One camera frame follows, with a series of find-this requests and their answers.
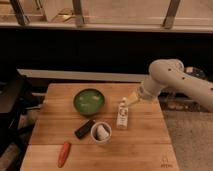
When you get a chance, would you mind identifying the black rectangular block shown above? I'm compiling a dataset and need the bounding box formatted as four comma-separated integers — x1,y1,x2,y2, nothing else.
75,120,95,139

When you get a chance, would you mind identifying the black chair at left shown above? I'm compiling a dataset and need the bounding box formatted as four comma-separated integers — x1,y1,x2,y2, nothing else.
0,76,38,157

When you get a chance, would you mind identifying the orange carrot toy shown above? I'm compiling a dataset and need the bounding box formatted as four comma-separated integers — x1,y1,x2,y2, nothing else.
58,142,71,168

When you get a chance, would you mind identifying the white cup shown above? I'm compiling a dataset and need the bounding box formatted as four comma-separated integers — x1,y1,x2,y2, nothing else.
90,122,112,145

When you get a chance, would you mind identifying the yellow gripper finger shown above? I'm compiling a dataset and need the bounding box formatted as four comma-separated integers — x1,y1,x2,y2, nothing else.
126,92,139,106

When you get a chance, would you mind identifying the white bottle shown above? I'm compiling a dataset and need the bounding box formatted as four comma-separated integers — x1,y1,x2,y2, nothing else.
116,97,128,129

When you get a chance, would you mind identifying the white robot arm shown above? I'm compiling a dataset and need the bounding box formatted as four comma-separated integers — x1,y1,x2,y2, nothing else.
126,59,213,112

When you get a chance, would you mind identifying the dark plate on ledge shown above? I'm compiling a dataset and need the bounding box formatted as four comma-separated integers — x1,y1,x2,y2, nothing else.
185,67,207,80

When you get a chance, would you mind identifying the green ceramic bowl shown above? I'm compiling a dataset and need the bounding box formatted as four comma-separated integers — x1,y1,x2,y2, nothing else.
73,88,105,116

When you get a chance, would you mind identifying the white object inside cup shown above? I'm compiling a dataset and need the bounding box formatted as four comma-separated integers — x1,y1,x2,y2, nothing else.
97,125,109,141

